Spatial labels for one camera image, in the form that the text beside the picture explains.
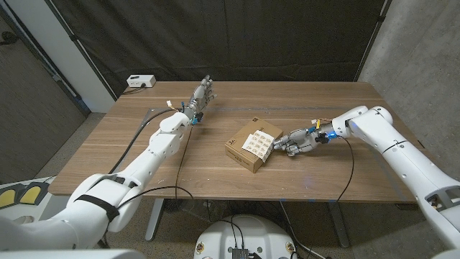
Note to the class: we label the black backdrop curtain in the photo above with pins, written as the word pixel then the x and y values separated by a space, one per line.
pixel 215 36

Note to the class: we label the black backdrop stand pole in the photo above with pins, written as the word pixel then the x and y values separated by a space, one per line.
pixel 374 37
pixel 75 43

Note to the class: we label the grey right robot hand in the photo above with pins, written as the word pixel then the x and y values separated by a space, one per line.
pixel 303 138

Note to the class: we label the brown cardboard box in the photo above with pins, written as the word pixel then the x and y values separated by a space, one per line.
pixel 239 140

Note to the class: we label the white robot torso base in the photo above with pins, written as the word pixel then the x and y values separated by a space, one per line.
pixel 258 234

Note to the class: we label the postage stamp sheet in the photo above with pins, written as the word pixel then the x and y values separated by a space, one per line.
pixel 258 145

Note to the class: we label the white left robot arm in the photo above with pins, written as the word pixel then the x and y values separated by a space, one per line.
pixel 143 169

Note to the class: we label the black module on torso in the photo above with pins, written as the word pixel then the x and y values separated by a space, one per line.
pixel 240 253

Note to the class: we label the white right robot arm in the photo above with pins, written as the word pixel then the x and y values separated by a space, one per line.
pixel 406 158

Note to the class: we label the grey table leg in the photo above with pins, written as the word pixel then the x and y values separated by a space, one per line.
pixel 154 219
pixel 338 224

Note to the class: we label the yellow black foot pedal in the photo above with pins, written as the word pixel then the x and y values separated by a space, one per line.
pixel 7 198
pixel 32 194

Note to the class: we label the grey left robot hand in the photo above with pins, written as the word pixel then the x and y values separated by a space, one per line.
pixel 198 100

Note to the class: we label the white power strip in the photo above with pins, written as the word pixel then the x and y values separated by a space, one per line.
pixel 141 80

